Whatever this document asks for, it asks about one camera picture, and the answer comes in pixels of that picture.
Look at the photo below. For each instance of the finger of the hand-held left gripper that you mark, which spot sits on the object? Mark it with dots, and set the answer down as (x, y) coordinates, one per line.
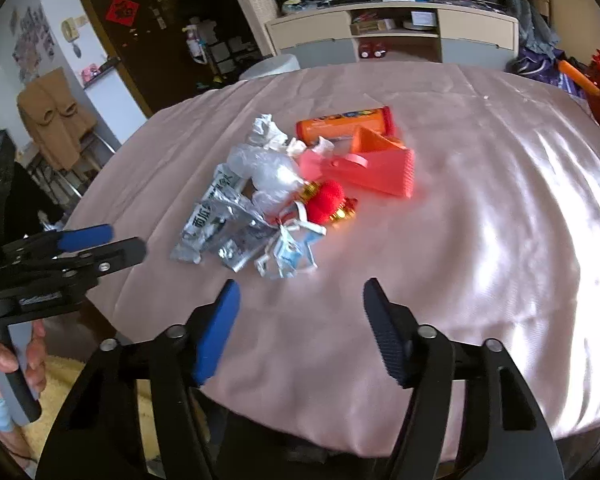
(85, 237)
(122, 252)

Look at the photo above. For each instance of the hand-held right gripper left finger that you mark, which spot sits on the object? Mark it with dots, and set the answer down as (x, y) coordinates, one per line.
(220, 330)

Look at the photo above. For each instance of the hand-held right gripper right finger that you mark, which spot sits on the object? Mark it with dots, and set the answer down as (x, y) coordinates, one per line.
(385, 340)

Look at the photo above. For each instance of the small silver foil packet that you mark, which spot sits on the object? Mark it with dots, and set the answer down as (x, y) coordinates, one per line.
(242, 250)

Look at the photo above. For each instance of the large silver foil packet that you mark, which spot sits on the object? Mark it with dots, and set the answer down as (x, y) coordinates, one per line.
(207, 220)

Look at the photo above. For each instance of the red pompom lantern ornament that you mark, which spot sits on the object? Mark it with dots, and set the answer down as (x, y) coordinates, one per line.
(325, 202)

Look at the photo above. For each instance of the pink plastic dustpan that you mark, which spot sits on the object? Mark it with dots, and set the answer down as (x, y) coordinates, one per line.
(380, 172)

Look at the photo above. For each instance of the clear plastic bag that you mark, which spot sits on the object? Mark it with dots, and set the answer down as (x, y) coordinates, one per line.
(270, 170)

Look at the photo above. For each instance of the white paper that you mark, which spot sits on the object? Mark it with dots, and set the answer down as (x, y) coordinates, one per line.
(265, 132)

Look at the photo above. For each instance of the small white tissue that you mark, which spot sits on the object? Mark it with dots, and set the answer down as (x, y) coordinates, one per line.
(320, 147)

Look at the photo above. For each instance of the orange cylindrical can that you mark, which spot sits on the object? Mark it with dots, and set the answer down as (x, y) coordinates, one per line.
(340, 125)

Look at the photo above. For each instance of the metal clothes rack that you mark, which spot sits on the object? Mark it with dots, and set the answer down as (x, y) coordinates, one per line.
(95, 142)

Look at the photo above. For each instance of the yellow fluffy cloth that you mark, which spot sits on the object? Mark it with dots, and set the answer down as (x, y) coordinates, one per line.
(65, 380)

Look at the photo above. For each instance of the pink satin tablecloth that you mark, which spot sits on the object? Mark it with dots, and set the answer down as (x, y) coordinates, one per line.
(455, 260)

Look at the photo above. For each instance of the brown coat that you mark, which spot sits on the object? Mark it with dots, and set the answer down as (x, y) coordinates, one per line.
(55, 115)

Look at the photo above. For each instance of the pink toy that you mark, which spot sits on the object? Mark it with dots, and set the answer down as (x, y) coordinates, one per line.
(91, 74)

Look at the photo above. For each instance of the dark brown door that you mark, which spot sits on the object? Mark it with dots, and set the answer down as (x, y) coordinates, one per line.
(145, 65)

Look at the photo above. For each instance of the white toy figure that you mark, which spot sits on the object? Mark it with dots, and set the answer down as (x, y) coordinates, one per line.
(196, 40)

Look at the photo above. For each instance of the red diamond door sticker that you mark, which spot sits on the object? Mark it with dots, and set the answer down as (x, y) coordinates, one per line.
(121, 11)

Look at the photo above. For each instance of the white round stool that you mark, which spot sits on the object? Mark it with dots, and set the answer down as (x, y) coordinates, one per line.
(272, 66)

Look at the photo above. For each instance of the beige woven folding panel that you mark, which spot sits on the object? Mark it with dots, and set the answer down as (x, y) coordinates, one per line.
(245, 0)

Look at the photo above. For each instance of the beige and grey TV cabinet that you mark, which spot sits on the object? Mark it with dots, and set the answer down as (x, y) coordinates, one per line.
(305, 30)

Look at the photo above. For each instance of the red bottles pair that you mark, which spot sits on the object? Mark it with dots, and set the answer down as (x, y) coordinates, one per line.
(372, 50)

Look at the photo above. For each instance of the purple bag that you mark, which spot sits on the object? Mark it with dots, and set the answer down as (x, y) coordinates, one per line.
(535, 67)

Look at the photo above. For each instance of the red and beige box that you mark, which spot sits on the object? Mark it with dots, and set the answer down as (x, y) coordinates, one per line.
(372, 26)

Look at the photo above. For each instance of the white router box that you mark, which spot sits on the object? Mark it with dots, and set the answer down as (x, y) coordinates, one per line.
(420, 20)

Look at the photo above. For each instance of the orange stick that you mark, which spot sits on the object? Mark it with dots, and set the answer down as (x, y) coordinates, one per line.
(577, 76)

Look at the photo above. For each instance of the grey blue clothes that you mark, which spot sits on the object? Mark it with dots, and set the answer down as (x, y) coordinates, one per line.
(530, 25)

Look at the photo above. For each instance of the beige wall intercom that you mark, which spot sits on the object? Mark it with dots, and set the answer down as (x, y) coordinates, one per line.
(74, 29)

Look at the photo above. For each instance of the wall photo collage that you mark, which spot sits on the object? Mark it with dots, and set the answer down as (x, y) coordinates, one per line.
(32, 35)

